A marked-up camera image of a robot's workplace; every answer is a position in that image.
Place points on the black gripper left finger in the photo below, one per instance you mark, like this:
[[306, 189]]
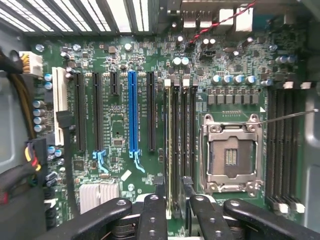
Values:
[[152, 220]]

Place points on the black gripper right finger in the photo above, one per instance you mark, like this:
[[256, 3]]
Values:
[[212, 220]]

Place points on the silver chipset heatsink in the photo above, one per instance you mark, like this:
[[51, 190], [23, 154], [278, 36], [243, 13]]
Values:
[[98, 197]]

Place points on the silver CPU socket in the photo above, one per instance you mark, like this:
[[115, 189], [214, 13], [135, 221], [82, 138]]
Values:
[[231, 155]]

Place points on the long black expansion slot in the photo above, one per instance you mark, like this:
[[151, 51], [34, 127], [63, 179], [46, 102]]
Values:
[[80, 112], [151, 112]]

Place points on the green motherboard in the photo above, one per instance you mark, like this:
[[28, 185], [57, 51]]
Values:
[[120, 117]]

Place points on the black expansion slot blue clip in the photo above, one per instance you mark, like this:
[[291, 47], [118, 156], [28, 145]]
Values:
[[97, 112]]

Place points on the thin metal locking lever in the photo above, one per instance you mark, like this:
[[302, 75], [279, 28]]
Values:
[[290, 116]]

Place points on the short black expansion slot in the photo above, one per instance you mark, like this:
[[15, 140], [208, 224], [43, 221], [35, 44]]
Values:
[[114, 83]]

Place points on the white expansion slot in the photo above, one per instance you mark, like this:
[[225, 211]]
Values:
[[60, 100]]

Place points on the grey PC case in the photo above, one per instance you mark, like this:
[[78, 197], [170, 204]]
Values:
[[11, 120]]

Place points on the white power connector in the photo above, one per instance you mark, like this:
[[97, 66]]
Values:
[[31, 63]]

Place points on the metal rear port block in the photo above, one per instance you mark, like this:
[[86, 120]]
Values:
[[207, 17]]

